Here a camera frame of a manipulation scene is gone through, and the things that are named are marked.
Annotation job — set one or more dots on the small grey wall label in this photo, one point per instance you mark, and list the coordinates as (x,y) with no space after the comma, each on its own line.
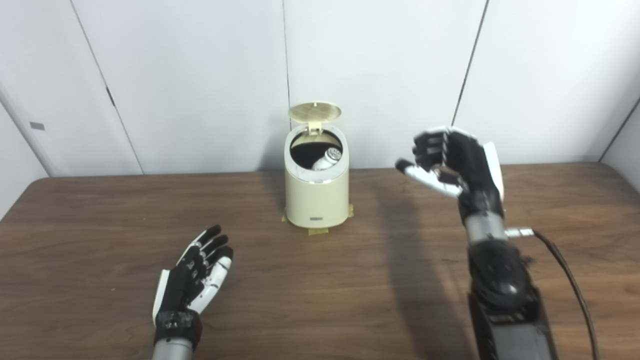
(37,126)

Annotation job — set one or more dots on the small white plastic bottle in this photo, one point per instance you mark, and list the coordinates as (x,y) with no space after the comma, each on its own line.
(327,159)

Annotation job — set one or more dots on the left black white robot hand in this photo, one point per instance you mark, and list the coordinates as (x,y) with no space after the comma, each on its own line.
(182,295)

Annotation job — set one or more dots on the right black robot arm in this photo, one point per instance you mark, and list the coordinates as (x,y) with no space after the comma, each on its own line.
(505,300)

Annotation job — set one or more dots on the cream-colored round bin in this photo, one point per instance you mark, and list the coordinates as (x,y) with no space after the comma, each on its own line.
(316,200)

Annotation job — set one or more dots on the round cream bin lid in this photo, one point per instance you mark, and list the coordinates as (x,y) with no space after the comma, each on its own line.
(315,112)

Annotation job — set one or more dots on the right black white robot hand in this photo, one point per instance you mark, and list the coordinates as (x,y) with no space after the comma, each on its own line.
(475,170)

